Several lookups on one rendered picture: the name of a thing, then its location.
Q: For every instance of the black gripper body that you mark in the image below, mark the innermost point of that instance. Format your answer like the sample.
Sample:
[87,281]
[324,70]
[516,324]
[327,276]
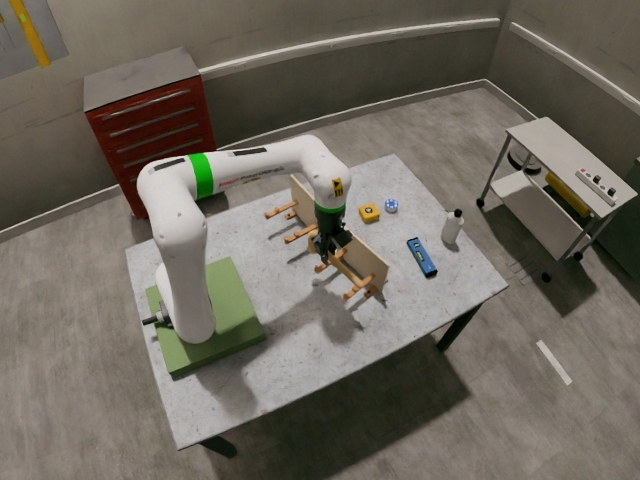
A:
[324,229]

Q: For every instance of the white plastic bottle with black cap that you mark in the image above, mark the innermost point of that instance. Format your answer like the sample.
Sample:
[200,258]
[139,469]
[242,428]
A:
[452,226]

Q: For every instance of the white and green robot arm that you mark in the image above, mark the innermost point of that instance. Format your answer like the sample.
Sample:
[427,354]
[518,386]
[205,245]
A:
[180,229]

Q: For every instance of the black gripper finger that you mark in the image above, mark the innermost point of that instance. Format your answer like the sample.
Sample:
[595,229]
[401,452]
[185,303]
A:
[322,247]
[332,247]

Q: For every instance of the blue spirit level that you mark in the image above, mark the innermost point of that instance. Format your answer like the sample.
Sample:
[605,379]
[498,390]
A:
[422,258]

